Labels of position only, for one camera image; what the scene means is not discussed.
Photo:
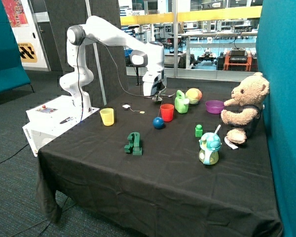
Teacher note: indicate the yellow plastic cup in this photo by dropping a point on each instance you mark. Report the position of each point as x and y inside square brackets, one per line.
[107, 116]

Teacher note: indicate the orange mobile robot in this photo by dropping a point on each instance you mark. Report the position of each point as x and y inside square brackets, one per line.
[238, 59]

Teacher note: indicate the brown teddy bear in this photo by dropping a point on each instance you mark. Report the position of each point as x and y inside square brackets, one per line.
[248, 96]

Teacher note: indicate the green toy watering can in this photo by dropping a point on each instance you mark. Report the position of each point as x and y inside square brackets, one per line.
[181, 102]

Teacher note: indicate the orange green plush ball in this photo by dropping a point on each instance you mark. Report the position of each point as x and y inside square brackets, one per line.
[194, 95]

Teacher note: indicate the small green toy block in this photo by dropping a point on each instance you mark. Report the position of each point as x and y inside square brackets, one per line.
[198, 130]

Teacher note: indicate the green wooden block figure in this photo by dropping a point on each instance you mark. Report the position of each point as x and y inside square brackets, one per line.
[134, 146]

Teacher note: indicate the teal partition wall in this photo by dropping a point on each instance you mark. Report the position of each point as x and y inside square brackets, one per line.
[276, 48]

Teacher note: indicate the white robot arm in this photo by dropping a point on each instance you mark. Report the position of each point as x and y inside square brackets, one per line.
[149, 55]

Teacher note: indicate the turquoise toddler sippy bottle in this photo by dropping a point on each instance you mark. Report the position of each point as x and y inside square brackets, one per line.
[210, 144]

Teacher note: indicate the red plastic cup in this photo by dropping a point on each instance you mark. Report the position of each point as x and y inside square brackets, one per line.
[167, 112]

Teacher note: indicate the purple plastic bowl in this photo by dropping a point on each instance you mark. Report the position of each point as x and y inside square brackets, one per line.
[214, 106]

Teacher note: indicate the tea bag with orange tag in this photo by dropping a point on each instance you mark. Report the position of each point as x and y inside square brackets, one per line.
[158, 102]

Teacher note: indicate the teal sofa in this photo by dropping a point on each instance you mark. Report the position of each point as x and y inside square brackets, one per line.
[12, 73]

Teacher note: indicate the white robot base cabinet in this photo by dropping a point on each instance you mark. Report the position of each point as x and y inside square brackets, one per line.
[51, 119]

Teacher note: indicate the blue ball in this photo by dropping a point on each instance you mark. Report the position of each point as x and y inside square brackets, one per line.
[158, 123]

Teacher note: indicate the tea bag with yellow tag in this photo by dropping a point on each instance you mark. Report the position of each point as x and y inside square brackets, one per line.
[128, 107]

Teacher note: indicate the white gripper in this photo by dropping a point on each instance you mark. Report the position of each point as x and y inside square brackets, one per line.
[154, 83]

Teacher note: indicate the black tablecloth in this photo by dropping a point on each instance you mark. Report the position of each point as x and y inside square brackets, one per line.
[167, 191]

